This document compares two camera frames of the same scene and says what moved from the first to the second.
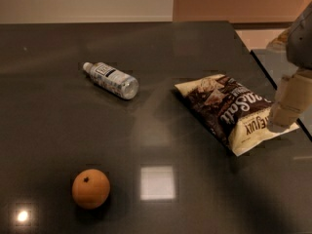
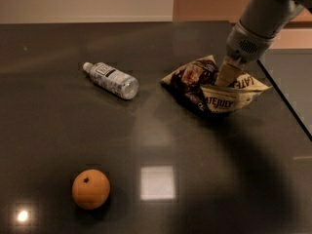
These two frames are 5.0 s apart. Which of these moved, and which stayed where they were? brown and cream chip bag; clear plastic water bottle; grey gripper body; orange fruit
Moved: brown and cream chip bag; grey gripper body
Stayed: clear plastic water bottle; orange fruit
